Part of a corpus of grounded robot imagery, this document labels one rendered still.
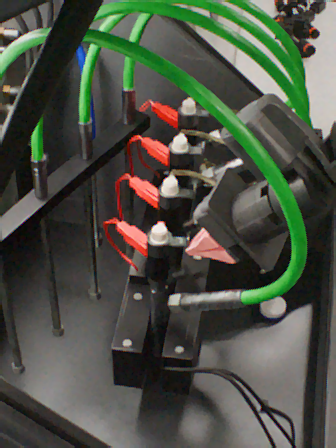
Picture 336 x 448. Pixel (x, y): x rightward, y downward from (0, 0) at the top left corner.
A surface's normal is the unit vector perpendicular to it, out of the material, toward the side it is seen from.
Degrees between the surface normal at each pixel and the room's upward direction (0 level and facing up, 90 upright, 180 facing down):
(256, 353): 0
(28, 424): 43
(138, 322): 0
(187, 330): 0
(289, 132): 71
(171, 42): 90
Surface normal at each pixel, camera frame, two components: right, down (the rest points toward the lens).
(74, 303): 0.02, -0.73
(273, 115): -0.07, 0.40
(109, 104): -0.15, 0.68
